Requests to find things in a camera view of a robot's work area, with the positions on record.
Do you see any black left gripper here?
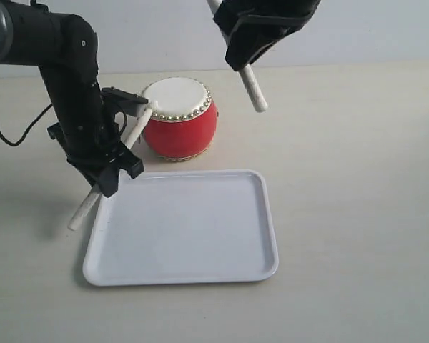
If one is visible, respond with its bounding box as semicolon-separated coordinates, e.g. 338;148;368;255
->
48;89;144;197

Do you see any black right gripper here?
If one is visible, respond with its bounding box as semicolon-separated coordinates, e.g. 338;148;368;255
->
213;0;320;71

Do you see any wooden drumstick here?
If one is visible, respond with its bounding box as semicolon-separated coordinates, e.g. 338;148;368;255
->
67;101;158;231
206;0;268;113

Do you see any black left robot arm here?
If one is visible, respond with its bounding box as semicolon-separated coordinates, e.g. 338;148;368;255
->
0;1;149;197

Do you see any small red drum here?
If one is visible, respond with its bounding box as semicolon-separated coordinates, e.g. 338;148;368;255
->
141;76;219;161

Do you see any white rectangular tray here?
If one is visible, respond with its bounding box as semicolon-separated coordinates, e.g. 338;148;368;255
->
82;169;279;287

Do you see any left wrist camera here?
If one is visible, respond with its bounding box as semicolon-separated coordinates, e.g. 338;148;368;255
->
101;87;149;117

